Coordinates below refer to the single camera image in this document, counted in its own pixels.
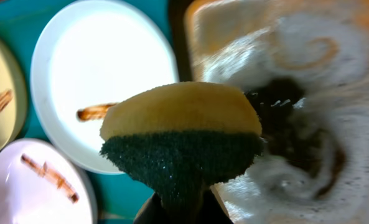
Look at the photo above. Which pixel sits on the white front plate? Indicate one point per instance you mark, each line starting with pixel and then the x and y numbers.
pixel 38 185

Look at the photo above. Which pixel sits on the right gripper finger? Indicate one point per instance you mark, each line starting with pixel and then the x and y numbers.
pixel 151 212

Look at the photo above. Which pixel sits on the yellow-green plate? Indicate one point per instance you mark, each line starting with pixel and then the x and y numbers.
pixel 13 96

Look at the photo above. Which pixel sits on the black soapy water tray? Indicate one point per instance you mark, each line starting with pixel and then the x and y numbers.
pixel 305 67

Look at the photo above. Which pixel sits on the yellow green sponge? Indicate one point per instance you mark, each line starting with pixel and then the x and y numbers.
pixel 182 138

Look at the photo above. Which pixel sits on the white plate with sauce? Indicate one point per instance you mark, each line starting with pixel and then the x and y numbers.
pixel 92 53

